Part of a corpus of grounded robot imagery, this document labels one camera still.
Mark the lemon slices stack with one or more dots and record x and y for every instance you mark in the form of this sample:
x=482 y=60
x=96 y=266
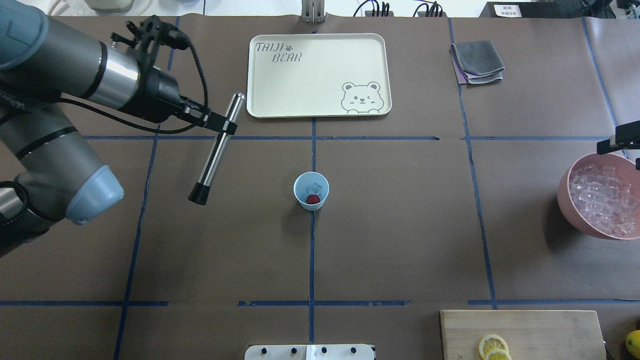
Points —
x=493 y=347

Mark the steel muddler with black tip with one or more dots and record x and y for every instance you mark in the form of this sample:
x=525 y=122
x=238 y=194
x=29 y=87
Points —
x=201 y=190

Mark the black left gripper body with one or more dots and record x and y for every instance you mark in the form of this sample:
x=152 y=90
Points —
x=159 y=96

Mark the ice cubes in cup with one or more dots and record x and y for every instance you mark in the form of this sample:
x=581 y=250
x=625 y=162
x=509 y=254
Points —
x=312 y=188

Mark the cream bear serving tray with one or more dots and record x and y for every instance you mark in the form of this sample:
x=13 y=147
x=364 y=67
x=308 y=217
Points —
x=318 y=75

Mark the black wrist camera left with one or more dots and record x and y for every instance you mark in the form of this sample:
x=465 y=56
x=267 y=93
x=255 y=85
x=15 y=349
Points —
x=148 y=37

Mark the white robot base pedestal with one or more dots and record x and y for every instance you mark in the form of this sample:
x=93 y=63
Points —
x=347 y=351

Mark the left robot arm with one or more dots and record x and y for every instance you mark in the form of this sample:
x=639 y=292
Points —
x=44 y=63

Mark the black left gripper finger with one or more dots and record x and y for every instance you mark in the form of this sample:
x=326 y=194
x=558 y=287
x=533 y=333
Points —
x=202 y=116

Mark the grey folded cloth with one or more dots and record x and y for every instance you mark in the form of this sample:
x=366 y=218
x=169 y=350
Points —
x=479 y=60

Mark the purple folded cloth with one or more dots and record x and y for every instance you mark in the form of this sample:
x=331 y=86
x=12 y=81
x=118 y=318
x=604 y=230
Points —
x=459 y=73

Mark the bamboo cutting board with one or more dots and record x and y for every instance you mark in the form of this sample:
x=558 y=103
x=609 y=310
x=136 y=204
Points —
x=529 y=334

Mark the light blue plastic cup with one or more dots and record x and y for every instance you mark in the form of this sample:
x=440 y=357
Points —
x=310 y=177

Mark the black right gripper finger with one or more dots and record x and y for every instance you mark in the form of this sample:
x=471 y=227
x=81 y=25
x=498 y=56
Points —
x=626 y=137

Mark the red strawberry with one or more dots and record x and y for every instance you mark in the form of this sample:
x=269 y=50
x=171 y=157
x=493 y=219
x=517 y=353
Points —
x=313 y=199

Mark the pink bowl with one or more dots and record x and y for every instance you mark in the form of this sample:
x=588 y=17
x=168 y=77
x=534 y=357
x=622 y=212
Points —
x=626 y=172

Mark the aluminium frame post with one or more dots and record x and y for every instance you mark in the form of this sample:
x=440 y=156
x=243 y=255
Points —
x=313 y=11

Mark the clear ice cubes pile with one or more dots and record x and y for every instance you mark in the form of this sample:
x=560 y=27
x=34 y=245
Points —
x=604 y=200

